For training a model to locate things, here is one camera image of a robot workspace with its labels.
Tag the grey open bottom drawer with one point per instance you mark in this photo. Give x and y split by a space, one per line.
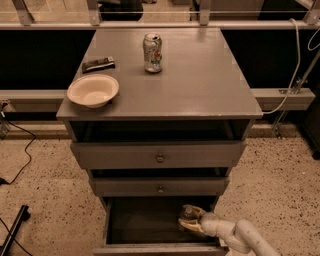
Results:
148 226

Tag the metal window railing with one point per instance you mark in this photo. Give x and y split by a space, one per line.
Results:
227 14

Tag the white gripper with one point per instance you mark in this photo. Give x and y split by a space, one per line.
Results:
210 222

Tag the dark snack bar wrapper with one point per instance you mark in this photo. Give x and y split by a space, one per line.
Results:
99 64

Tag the grey middle drawer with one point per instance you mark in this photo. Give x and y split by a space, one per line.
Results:
151 187

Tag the grey wooden drawer cabinet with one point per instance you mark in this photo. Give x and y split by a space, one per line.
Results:
199 96

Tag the clear plastic water bottle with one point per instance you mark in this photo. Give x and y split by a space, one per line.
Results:
187 215

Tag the silver soda can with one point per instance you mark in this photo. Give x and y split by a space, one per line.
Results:
152 46

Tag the grey top drawer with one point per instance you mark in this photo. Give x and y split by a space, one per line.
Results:
138 155

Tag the black metal stand leg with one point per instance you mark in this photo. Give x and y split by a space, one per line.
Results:
22 216

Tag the white paper bowl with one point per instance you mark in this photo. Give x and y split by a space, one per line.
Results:
93 91

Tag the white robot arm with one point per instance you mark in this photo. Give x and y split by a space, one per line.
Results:
241 236

